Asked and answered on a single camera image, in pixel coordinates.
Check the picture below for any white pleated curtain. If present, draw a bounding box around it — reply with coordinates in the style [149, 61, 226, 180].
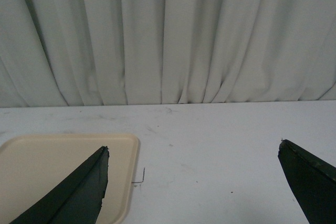
[1, 0, 335, 108]

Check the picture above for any beige square plate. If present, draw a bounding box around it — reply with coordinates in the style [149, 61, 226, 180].
[1, 134, 139, 223]

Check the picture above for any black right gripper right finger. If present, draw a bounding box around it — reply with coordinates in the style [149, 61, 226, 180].
[278, 140, 335, 223]

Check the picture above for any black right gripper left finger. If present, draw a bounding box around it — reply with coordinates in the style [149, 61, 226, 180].
[11, 146, 109, 223]

